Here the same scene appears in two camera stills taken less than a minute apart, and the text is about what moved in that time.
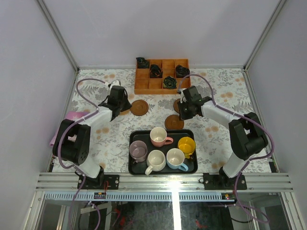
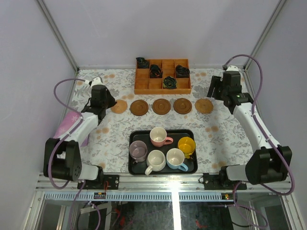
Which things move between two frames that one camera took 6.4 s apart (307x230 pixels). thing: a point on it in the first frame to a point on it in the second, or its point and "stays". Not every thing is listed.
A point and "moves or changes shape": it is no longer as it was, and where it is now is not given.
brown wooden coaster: [173, 122] moves or changes shape
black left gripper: [122, 105] to [109, 101]
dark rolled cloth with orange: [156, 71] stays
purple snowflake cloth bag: [70, 115] stays
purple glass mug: [138, 151] stays
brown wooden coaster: [139, 107] stays
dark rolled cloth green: [170, 82] stays
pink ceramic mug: [158, 137] stays
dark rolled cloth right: [181, 71] stays
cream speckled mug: [156, 160] stays
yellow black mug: [186, 145] stays
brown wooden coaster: [176, 106] to [161, 106]
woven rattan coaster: [126, 112] moves or changes shape
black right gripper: [183, 116] to [216, 82]
